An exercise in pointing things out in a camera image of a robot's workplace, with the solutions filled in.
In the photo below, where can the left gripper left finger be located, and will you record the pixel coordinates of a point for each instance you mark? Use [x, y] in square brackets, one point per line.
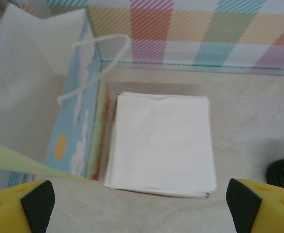
[5, 213]

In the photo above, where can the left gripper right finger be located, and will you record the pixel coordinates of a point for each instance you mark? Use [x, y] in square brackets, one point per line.
[277, 213]

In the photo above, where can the beach print paper gift bag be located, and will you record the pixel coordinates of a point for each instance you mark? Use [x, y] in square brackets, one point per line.
[22, 97]

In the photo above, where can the stack of white napkins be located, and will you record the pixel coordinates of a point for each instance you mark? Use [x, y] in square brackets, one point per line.
[161, 145]

